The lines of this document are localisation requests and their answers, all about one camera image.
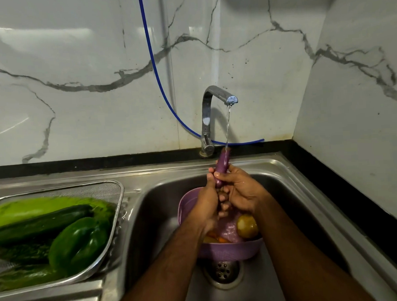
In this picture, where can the person's left hand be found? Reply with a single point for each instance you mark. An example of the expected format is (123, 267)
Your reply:
(203, 201)

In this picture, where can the person's right hand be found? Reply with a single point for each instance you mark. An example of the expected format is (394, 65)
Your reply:
(243, 189)

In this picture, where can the person's right thumb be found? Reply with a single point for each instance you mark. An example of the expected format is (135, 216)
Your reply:
(224, 176)

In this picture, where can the person's left thumb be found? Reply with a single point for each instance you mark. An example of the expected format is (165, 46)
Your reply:
(211, 179)

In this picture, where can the purple eggplant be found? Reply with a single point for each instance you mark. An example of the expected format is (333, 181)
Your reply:
(222, 165)

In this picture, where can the person's right forearm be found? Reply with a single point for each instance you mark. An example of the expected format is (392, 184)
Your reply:
(303, 259)

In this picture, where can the person's left forearm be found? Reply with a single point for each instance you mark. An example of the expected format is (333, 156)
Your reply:
(165, 270)

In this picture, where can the yellow-green round vegetable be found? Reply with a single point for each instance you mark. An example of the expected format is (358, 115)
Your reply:
(246, 226)

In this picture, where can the chrome sink faucet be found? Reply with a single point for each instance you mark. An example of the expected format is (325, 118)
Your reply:
(208, 121)

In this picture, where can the orange carrot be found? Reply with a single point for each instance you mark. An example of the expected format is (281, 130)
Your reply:
(219, 239)

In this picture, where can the purple plastic bowl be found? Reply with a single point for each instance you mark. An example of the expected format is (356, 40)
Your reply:
(223, 248)

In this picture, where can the stainless steel sink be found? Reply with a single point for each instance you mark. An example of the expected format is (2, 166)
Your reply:
(145, 208)

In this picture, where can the sink drain strainer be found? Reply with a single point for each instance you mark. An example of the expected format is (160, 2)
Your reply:
(223, 273)

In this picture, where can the metal mesh strainer tray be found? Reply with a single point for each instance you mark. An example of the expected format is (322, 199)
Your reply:
(116, 206)

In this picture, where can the green bell pepper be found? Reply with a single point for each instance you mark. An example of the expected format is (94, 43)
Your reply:
(78, 244)

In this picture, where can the small dark green cucumber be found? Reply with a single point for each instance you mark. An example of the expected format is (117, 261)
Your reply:
(23, 252)

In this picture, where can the green zucchini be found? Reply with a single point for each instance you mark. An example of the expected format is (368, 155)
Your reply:
(24, 276)

